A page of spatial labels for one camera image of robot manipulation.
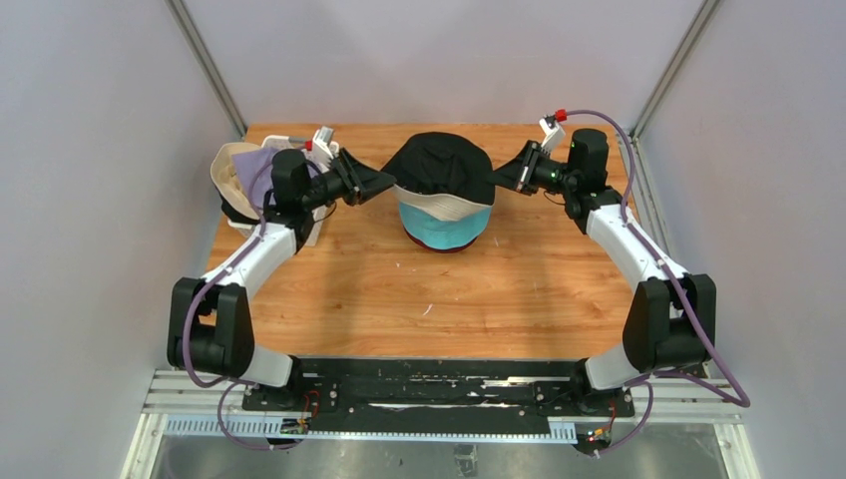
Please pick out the white slotted cable duct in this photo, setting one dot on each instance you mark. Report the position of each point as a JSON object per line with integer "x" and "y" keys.
{"x": 558, "y": 432}

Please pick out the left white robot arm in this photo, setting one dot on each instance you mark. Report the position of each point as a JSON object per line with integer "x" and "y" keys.
{"x": 210, "y": 333}

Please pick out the teal bucket hat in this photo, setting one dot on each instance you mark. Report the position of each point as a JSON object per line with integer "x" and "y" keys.
{"x": 427, "y": 227}

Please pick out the white perforated plastic basket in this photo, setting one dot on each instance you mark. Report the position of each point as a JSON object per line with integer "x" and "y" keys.
{"x": 293, "y": 178}

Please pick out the lavender bucket hat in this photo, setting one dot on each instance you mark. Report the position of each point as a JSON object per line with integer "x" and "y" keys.
{"x": 253, "y": 170}

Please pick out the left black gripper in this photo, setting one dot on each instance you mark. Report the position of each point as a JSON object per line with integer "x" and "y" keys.
{"x": 356, "y": 181}

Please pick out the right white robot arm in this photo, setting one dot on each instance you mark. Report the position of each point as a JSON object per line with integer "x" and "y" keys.
{"x": 672, "y": 312}

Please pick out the maroon bucket hat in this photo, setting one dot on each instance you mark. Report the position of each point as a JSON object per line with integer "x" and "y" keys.
{"x": 441, "y": 245}

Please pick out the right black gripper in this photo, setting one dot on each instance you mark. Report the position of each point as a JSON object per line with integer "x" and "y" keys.
{"x": 518, "y": 175}

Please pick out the beige bucket hat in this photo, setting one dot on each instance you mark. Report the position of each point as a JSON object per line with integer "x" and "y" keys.
{"x": 443, "y": 175}

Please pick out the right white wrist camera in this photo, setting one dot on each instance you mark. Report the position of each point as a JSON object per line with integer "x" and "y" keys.
{"x": 552, "y": 126}

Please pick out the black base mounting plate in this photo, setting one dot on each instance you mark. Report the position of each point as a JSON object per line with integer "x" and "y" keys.
{"x": 437, "y": 395}

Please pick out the cream straw-coloured bucket hat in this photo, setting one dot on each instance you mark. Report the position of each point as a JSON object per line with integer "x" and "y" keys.
{"x": 225, "y": 180}

